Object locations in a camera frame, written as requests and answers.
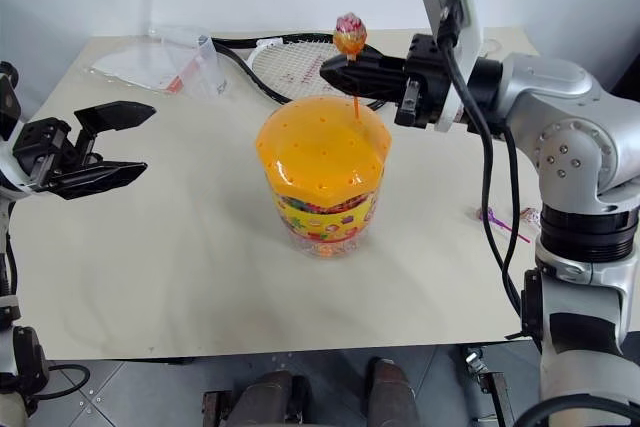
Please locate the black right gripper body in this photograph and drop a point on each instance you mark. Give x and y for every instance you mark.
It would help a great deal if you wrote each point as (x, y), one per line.
(425, 82)

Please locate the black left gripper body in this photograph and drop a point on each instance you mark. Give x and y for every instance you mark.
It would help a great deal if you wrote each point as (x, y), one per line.
(47, 147)

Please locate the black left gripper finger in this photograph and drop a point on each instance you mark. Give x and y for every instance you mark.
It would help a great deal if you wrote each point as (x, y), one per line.
(120, 114)
(100, 178)

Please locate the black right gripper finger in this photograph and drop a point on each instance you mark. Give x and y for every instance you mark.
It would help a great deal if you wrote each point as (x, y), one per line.
(382, 57)
(365, 77)

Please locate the orange lollipop with pink wrapper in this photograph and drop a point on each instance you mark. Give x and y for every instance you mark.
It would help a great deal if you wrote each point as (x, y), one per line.
(350, 34)

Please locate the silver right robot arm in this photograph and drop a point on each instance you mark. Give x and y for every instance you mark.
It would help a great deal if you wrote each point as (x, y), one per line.
(575, 157)

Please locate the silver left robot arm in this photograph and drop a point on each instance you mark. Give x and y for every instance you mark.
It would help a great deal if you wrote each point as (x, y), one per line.
(20, 362)

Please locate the clear jar with orange lid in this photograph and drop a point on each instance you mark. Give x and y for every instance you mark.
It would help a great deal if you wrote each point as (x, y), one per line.
(320, 147)

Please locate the clear plastic bag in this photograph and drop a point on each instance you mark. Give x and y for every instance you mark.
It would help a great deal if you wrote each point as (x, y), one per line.
(165, 62)

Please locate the black tennis racket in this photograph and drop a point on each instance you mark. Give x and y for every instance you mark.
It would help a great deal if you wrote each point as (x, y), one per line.
(280, 64)

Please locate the purple lollipop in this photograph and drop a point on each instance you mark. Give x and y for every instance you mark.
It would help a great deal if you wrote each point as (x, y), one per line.
(492, 219)

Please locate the red and white lollipop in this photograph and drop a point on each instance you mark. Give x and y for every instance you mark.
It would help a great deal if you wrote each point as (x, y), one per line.
(530, 217)

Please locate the dark rounded shape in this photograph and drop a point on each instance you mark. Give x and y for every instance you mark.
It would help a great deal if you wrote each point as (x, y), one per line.
(392, 392)
(262, 399)

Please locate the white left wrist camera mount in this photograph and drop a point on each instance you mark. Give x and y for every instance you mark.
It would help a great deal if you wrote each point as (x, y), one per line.
(7, 112)

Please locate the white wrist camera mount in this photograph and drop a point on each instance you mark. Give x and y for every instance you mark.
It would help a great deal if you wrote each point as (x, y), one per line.
(7, 112)
(462, 7)

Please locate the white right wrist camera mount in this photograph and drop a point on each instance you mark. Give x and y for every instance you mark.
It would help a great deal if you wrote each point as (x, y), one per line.
(462, 7)

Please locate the metal table leg bracket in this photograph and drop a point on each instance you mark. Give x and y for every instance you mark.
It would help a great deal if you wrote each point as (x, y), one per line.
(487, 382)

